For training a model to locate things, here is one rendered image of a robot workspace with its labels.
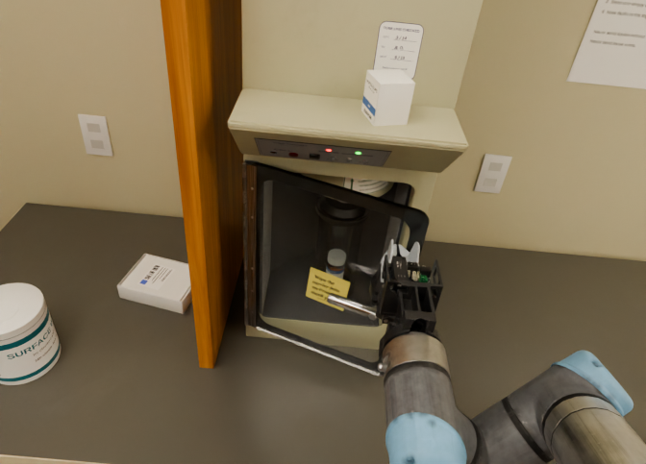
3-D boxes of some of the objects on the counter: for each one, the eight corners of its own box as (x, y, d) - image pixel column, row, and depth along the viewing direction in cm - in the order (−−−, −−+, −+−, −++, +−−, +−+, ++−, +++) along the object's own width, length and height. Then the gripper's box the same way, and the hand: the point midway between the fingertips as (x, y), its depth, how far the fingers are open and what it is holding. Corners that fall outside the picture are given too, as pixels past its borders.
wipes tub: (11, 329, 104) (-13, 279, 95) (73, 335, 104) (56, 284, 95) (-27, 383, 93) (-57, 331, 84) (42, 389, 94) (19, 338, 85)
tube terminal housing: (260, 260, 128) (265, -87, 81) (385, 272, 128) (459, -67, 82) (244, 336, 108) (238, -67, 61) (391, 349, 108) (495, -40, 62)
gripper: (459, 326, 57) (434, 215, 73) (382, 318, 56) (374, 209, 73) (442, 371, 62) (422, 258, 79) (371, 364, 62) (366, 254, 78)
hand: (396, 255), depth 77 cm, fingers closed
